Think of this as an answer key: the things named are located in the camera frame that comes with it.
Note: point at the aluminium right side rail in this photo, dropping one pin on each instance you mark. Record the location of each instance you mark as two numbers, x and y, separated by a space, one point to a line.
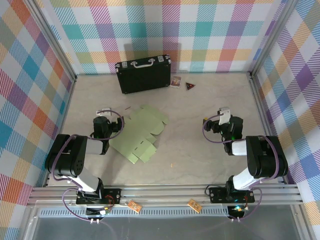
263 112

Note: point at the thin dark stick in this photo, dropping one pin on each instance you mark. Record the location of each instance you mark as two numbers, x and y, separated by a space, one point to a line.
128 108

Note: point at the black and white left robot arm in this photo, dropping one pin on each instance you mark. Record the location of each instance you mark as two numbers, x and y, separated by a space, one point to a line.
65 160

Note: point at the aluminium left side rail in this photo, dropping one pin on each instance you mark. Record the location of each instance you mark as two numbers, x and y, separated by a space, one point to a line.
65 112

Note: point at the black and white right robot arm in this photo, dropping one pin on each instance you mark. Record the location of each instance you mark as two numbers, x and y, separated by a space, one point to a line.
265 160

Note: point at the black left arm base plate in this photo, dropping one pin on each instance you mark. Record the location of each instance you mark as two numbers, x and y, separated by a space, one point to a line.
113 193

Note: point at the aluminium front frame rail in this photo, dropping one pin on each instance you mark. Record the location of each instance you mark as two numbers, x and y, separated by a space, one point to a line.
162 193

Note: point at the aluminium corner post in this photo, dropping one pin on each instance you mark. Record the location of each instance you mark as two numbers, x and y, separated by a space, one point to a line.
272 37
53 37

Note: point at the light green paper box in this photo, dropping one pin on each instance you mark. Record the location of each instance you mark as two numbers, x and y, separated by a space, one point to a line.
140 130

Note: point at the small green circuit board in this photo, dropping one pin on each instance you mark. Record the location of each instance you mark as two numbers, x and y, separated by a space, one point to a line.
237 208
106 211

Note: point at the aluminium right corner post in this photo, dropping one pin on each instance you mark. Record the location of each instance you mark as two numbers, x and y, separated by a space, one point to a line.
272 37

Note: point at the black red triangular patch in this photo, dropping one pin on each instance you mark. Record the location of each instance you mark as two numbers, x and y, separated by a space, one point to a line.
189 86

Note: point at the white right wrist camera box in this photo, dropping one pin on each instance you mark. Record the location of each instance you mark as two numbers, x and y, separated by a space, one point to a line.
223 117

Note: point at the aluminium left corner post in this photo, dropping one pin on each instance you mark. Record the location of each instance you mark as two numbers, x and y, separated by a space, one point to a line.
53 37

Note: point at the small picture card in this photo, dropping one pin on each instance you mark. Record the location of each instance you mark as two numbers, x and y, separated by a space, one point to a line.
175 81

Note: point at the orange printed tag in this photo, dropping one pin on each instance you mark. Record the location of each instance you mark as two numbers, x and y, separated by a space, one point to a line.
134 206
194 205

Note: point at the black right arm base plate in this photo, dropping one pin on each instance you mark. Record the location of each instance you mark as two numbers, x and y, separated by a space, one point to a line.
216 195

